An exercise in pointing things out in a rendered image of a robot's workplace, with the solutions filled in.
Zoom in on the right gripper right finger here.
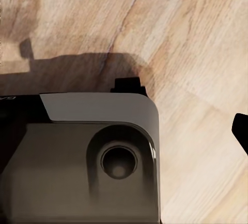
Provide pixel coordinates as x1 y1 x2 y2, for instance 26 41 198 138
231 113 248 154

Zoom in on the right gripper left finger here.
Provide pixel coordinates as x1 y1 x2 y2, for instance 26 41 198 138
0 113 27 175

